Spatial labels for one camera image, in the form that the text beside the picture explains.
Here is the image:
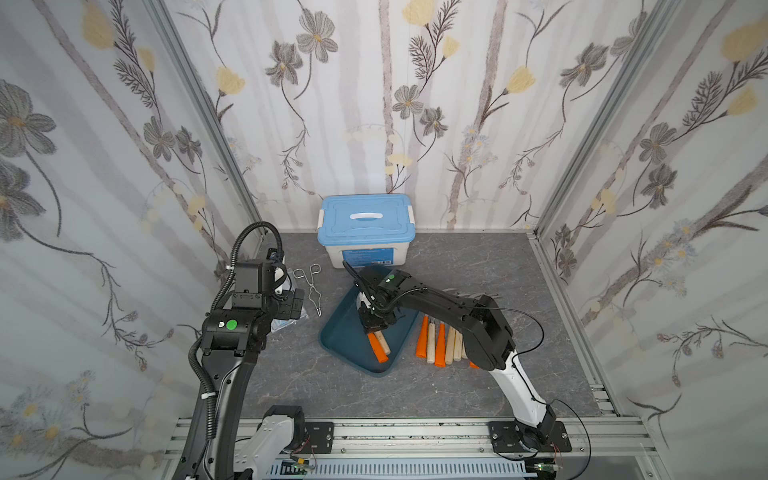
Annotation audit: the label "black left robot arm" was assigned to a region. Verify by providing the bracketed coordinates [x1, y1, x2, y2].
[173, 221, 307, 479]

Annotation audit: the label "metal wire tongs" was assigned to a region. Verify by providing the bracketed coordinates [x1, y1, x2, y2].
[293, 263, 322, 317]

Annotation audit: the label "teal plastic tray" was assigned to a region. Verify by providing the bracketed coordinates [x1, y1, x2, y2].
[318, 285, 423, 378]

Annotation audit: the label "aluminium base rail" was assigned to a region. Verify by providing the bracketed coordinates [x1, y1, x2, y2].
[167, 416, 661, 480]

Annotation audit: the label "white box with blue lid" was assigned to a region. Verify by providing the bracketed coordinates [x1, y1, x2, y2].
[317, 194, 415, 269]

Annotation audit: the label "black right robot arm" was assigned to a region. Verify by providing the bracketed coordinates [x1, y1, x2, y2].
[342, 261, 561, 453]

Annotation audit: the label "bagged blue face masks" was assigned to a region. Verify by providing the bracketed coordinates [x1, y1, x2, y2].
[271, 308, 309, 333]

